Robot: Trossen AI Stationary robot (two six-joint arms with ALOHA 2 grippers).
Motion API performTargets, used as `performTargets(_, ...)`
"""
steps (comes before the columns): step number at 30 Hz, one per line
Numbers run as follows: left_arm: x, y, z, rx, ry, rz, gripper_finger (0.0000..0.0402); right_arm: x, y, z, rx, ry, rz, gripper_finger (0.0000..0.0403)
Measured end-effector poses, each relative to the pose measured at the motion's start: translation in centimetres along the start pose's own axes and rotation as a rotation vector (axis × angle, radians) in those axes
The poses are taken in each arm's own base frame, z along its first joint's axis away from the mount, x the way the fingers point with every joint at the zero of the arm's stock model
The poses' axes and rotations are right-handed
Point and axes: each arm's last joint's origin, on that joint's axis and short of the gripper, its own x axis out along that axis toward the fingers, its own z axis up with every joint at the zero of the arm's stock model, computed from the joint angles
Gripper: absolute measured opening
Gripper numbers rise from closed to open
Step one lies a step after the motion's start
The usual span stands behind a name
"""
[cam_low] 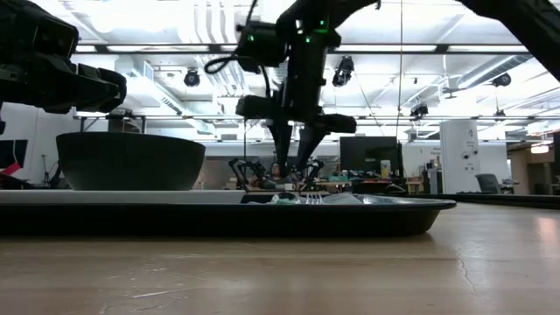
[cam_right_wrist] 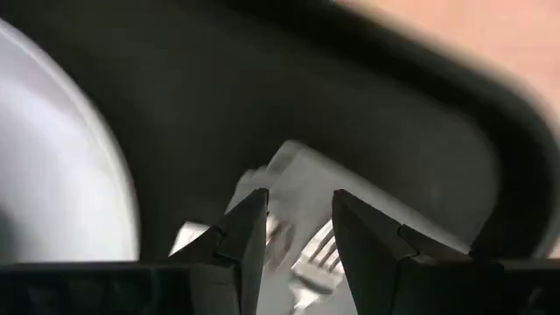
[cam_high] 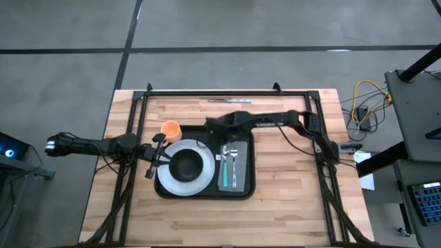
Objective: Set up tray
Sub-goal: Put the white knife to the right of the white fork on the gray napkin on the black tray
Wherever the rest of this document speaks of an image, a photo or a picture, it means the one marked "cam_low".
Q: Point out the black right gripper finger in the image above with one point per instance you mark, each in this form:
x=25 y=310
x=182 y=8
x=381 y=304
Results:
x=308 y=144
x=282 y=144

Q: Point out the grey cloth napkin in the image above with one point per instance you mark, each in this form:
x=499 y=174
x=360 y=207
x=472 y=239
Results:
x=343 y=200

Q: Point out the black round bowl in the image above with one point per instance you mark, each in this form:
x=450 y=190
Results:
x=131 y=162

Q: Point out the black plastic serving tray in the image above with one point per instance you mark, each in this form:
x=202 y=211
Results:
x=219 y=221

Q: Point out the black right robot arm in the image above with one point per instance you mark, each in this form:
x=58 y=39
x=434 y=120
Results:
x=534 y=26

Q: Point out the black background robot arm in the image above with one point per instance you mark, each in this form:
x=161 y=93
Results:
x=56 y=180
x=315 y=168
x=240 y=168

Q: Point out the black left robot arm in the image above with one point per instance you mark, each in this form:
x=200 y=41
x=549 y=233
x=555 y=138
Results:
x=2 y=127

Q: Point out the seated person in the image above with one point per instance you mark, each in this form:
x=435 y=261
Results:
x=275 y=170

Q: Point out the white mug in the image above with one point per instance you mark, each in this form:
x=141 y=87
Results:
x=289 y=186

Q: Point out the black monitor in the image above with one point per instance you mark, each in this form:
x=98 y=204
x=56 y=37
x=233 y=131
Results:
x=367 y=153

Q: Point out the red and black sign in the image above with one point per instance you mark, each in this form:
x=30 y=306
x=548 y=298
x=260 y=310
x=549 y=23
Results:
x=9 y=153

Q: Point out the white bottle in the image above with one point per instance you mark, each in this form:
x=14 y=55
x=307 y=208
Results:
x=385 y=168

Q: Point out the black overhead beam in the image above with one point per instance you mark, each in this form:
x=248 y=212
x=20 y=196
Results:
x=175 y=48

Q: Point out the black ceiling spot lamp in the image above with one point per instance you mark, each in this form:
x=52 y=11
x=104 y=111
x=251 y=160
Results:
x=502 y=80
x=191 y=79

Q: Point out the thin black tripod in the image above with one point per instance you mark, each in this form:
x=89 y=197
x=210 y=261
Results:
x=45 y=172

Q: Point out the white pillar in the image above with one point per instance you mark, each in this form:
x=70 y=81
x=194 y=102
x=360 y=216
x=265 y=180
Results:
x=459 y=153

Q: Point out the grey office chair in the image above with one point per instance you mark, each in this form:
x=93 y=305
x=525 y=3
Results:
x=487 y=184

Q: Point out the black background rig frame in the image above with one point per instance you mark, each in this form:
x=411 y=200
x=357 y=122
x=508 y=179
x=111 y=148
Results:
x=244 y=144

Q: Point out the black hanging camera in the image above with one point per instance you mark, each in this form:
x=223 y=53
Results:
x=419 y=111
x=343 y=70

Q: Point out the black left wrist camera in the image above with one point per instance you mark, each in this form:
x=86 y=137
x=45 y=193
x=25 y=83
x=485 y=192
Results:
x=39 y=30

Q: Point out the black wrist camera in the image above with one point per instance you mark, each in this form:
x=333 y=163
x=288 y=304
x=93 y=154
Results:
x=262 y=46
x=39 y=30

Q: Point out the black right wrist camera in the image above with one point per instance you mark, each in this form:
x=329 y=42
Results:
x=262 y=46

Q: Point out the black background rail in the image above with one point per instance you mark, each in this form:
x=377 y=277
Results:
x=197 y=117

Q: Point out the black aluminium table frame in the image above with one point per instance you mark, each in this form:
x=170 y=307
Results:
x=503 y=200

